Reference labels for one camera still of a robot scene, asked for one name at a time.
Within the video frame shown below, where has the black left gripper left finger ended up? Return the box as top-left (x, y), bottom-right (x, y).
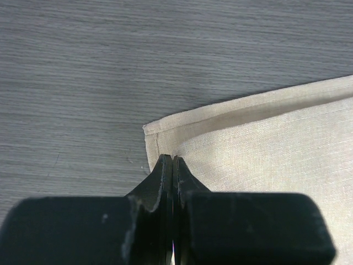
top-left (124, 155), bottom-right (173, 264)

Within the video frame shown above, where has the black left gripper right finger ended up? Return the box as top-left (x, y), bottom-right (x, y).
top-left (172, 156), bottom-right (210, 264)

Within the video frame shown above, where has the beige cloth napkin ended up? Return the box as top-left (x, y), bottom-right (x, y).
top-left (143, 76), bottom-right (352, 264)

